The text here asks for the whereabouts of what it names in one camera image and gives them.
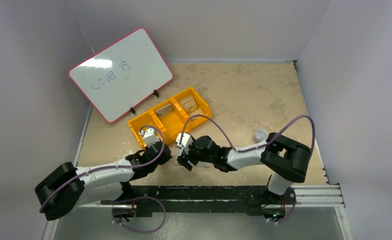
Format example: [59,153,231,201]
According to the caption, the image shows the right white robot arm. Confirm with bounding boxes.
[175,132,312,196]

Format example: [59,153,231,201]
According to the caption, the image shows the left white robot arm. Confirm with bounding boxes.
[35,141,172,221]

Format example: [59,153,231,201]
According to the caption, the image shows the cards in right compartment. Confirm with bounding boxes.
[178,95,204,117]

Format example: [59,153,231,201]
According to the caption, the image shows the card in middle compartment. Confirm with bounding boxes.
[155,103,173,118]

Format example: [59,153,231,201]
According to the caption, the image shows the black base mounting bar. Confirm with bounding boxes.
[101,183,296,218]

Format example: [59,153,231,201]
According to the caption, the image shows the yellow plastic compartment tray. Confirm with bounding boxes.
[128,87,212,148]

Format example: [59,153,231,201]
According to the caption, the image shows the small clear plastic cup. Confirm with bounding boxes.
[253,128,268,143]

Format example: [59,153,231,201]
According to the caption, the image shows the black whiteboard stand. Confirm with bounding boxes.
[130,89,159,115]

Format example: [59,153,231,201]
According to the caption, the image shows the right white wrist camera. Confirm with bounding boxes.
[175,133,193,156]

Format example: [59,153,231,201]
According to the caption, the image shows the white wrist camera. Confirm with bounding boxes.
[175,133,193,156]
[140,127,159,148]

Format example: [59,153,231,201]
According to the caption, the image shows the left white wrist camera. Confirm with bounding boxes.
[140,127,159,148]

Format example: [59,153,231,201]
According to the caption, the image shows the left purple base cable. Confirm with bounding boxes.
[111,194,168,234]

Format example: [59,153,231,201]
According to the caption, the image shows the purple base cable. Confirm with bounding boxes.
[111,194,168,234]
[267,197,299,225]

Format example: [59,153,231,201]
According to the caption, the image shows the white board with pink frame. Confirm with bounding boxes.
[68,27,173,123]

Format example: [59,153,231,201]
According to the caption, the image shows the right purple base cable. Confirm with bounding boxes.
[267,197,299,225]

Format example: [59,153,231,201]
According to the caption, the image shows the aluminium rail frame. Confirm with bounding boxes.
[35,63,344,240]

